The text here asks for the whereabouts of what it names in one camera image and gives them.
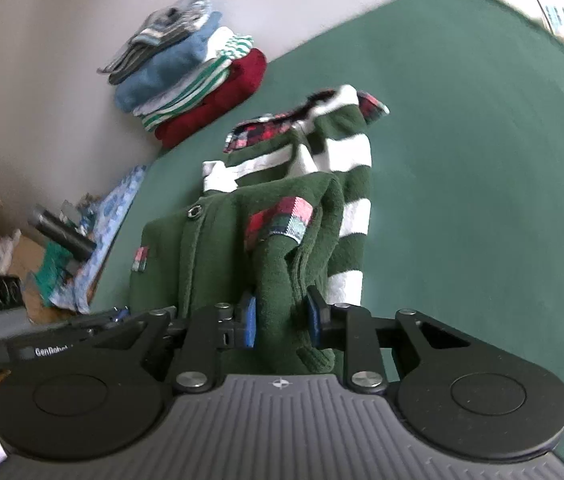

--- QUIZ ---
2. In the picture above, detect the green white striped cardigan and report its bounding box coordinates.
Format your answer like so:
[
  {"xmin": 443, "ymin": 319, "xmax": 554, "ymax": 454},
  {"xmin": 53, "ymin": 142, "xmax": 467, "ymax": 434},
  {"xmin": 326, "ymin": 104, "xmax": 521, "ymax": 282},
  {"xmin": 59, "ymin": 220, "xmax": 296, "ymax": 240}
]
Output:
[{"xmin": 129, "ymin": 85, "xmax": 390, "ymax": 376}]

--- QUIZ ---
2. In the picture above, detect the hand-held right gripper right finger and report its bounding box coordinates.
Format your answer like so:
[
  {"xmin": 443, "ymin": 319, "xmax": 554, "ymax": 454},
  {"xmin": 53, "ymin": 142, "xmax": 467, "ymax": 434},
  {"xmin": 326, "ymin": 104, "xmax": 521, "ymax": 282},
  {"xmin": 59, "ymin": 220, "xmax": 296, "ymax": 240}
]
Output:
[{"xmin": 306, "ymin": 285, "xmax": 470, "ymax": 393}]

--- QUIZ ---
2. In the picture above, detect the black cylinder handle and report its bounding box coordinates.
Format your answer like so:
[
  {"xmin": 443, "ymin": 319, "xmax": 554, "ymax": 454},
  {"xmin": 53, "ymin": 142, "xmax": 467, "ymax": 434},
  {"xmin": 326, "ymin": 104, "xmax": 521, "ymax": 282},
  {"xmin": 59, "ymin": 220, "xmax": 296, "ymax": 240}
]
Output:
[{"xmin": 29, "ymin": 206, "xmax": 97, "ymax": 262}]

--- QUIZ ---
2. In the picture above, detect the teal cloth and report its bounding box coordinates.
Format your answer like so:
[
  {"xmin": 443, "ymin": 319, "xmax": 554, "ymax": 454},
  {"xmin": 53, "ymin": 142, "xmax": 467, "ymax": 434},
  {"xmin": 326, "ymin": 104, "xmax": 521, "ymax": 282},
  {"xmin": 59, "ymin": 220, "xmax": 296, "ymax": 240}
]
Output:
[{"xmin": 36, "ymin": 242, "xmax": 75, "ymax": 296}]

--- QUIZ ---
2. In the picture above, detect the blue white patterned packet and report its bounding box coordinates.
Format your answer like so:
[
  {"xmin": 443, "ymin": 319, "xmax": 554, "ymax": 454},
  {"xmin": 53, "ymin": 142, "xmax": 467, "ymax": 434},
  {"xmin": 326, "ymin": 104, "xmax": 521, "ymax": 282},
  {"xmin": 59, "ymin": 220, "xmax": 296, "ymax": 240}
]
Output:
[{"xmin": 542, "ymin": 4, "xmax": 564, "ymax": 37}]

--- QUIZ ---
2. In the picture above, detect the grey striped sweater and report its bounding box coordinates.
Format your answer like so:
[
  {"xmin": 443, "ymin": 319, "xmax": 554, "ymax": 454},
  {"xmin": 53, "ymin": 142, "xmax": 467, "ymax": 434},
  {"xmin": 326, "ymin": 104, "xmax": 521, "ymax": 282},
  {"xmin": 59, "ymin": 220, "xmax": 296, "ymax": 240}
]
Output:
[{"xmin": 98, "ymin": 0, "xmax": 223, "ymax": 86}]

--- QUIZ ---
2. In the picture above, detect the white folded garment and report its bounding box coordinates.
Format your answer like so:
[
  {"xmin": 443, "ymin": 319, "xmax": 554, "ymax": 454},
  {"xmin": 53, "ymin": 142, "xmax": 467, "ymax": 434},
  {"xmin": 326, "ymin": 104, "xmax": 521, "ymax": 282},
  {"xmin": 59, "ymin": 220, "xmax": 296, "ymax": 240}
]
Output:
[{"xmin": 134, "ymin": 27, "xmax": 243, "ymax": 116}]

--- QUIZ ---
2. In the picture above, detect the green table cover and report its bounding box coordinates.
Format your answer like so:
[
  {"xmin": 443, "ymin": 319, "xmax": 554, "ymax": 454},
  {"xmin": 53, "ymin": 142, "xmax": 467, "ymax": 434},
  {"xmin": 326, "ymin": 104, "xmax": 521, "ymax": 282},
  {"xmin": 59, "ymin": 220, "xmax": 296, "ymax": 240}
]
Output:
[{"xmin": 89, "ymin": 0, "xmax": 564, "ymax": 480}]

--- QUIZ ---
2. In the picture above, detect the green white striped shirt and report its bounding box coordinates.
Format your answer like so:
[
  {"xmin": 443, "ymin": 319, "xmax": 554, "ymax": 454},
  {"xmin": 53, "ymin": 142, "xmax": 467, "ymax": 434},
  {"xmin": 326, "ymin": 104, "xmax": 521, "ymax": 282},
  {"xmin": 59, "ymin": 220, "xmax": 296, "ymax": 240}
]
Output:
[{"xmin": 142, "ymin": 34, "xmax": 253, "ymax": 133}]

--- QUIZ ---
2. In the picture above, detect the red sweater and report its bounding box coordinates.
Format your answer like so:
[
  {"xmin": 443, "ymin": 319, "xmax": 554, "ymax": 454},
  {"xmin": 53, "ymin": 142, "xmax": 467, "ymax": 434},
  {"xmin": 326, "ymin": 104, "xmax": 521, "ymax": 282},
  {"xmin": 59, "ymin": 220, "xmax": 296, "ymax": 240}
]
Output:
[{"xmin": 154, "ymin": 49, "xmax": 267, "ymax": 150}]

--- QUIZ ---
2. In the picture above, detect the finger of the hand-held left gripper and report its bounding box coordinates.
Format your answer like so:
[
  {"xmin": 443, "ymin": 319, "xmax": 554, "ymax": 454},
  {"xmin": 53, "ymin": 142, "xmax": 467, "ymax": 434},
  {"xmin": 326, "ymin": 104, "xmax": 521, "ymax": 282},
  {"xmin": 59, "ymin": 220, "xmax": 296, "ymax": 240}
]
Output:
[{"xmin": 69, "ymin": 305, "xmax": 133, "ymax": 332}]

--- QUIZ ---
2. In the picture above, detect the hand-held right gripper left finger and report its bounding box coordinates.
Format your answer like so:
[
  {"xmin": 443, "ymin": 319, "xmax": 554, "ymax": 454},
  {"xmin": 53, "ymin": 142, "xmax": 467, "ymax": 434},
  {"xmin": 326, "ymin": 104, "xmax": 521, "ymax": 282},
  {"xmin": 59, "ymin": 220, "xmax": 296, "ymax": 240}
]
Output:
[{"xmin": 94, "ymin": 295, "xmax": 259, "ymax": 395}]

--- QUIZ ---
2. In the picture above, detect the blue white patterned cloth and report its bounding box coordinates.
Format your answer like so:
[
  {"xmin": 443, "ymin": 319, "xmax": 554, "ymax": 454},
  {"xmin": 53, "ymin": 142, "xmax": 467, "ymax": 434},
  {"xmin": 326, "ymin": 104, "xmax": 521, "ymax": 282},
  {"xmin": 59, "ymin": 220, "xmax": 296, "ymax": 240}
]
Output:
[{"xmin": 49, "ymin": 165, "xmax": 147, "ymax": 313}]

